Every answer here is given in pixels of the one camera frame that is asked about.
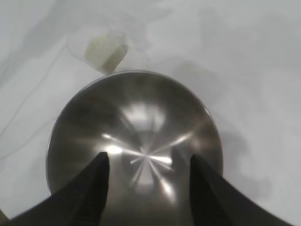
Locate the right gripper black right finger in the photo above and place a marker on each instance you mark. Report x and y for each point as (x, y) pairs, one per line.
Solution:
(221, 197)

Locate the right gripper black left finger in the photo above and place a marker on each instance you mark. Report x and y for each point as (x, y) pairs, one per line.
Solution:
(77, 200)

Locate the stainless steel mixing bowl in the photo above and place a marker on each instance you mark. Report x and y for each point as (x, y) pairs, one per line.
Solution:
(141, 117)

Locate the clear plastic measuring cup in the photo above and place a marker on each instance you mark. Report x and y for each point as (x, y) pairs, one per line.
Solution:
(103, 51)

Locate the white rice grains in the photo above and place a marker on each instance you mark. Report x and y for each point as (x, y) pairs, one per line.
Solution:
(103, 51)

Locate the white tablecloth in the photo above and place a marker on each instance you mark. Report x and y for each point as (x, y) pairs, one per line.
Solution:
(235, 47)

